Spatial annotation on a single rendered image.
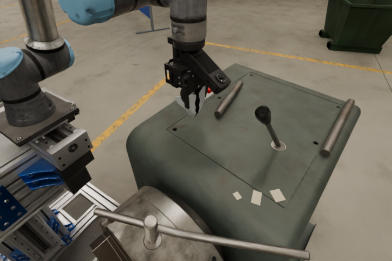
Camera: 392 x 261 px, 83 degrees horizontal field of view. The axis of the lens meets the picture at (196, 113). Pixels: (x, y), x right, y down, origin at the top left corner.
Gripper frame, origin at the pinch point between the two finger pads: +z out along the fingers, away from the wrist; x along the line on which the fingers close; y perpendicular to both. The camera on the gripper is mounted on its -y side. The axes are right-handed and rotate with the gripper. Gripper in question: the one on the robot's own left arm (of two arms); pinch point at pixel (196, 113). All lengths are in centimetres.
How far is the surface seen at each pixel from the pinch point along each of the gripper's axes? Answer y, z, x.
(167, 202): -10.2, 6.1, 20.7
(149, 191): -4.0, 8.2, 20.9
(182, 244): -18.0, 7.1, 24.0
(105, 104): 207, 130, -60
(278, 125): -17.5, 4.2, -15.6
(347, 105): -30.0, 2.0, -35.3
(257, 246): -29.1, -2.4, 19.5
